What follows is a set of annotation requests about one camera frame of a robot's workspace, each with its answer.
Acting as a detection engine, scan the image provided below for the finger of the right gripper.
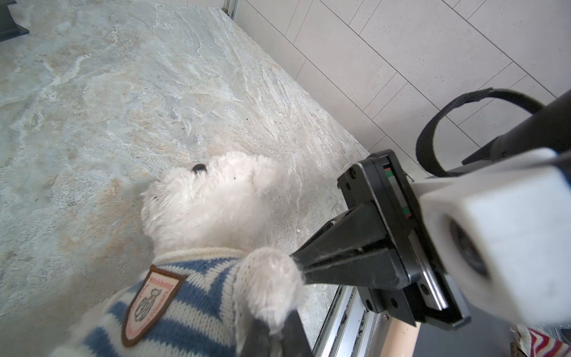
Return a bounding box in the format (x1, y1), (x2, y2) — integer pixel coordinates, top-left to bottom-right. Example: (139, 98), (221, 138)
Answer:
(291, 202), (410, 290)

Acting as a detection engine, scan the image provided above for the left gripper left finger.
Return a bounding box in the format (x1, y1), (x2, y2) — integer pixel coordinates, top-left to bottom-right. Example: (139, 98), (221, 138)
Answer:
(239, 319), (281, 357)

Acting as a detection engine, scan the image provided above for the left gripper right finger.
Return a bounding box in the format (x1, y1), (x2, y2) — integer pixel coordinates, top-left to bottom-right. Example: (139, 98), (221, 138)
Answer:
(281, 310), (314, 357)

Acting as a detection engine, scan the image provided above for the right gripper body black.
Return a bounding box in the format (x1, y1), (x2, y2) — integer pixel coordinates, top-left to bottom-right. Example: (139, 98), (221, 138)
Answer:
(338, 150), (471, 330)

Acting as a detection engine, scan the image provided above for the white teddy bear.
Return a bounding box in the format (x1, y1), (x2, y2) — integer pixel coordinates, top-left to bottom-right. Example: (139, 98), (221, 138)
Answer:
(140, 150), (306, 333)

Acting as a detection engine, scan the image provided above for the blue white striped sweater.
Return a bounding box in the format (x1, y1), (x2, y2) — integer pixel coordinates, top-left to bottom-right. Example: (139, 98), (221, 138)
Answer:
(52, 248), (245, 356)

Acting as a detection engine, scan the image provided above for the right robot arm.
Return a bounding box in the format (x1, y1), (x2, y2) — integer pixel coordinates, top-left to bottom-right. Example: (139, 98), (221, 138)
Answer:
(294, 88), (570, 330)

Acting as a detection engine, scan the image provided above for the black white chessboard box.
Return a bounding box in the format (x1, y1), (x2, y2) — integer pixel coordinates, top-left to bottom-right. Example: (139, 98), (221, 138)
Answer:
(0, 0), (29, 42)

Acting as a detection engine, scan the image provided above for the beige wooden handle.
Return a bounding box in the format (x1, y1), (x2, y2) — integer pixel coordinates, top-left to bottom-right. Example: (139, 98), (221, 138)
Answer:
(379, 318), (420, 357)

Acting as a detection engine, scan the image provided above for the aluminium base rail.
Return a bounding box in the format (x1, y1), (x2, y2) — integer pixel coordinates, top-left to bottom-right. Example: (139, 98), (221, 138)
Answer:
(313, 286), (381, 357)

